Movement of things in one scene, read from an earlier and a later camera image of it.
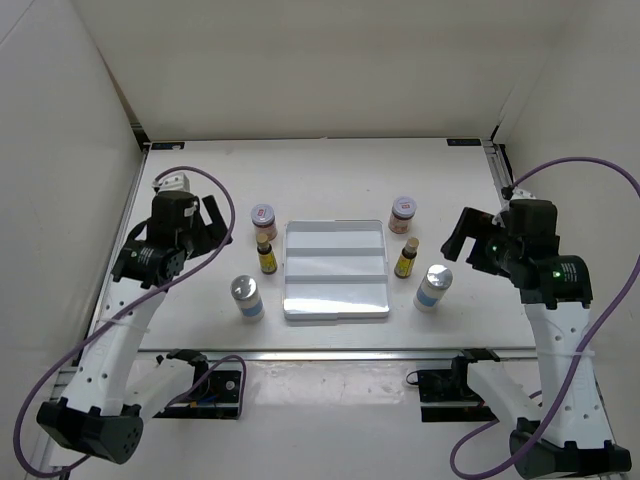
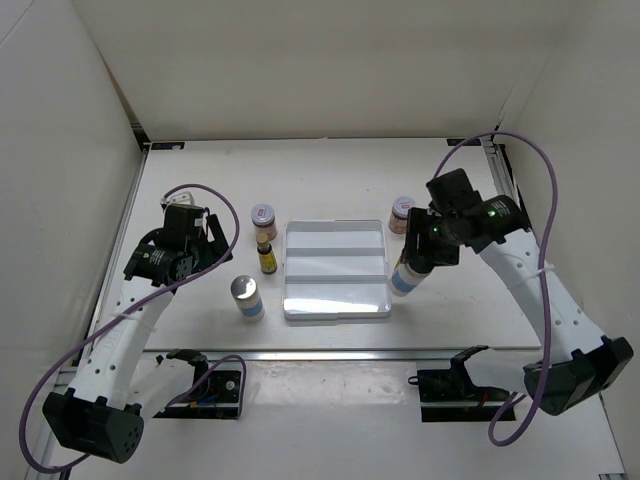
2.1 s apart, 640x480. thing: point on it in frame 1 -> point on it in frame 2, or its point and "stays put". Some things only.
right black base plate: x=451 y=386 stays put
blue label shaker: x=244 y=290 stays put
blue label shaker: x=433 y=287 -> x=404 y=279
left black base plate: x=217 y=397 stays put
